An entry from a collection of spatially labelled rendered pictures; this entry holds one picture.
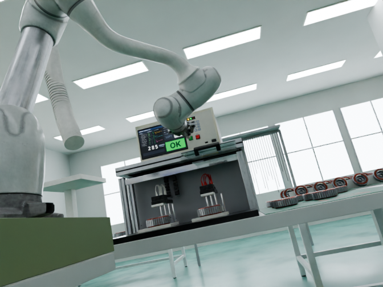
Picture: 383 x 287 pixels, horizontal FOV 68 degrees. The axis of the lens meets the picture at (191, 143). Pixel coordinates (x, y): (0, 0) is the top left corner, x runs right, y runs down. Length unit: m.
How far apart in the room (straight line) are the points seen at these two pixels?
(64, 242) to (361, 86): 8.49
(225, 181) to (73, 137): 1.43
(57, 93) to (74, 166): 6.52
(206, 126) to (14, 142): 0.99
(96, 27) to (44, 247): 0.71
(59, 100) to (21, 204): 2.19
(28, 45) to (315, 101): 7.74
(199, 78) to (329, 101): 7.50
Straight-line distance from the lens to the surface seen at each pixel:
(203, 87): 1.05
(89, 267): 0.69
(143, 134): 1.57
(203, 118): 1.51
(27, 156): 0.71
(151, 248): 1.10
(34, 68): 1.07
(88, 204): 8.93
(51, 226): 0.66
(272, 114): 8.10
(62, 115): 2.72
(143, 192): 1.65
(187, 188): 1.58
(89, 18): 1.08
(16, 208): 0.69
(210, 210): 1.25
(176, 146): 1.50
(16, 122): 0.74
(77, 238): 0.71
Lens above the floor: 0.79
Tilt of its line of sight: 14 degrees up
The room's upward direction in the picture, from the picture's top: 12 degrees counter-clockwise
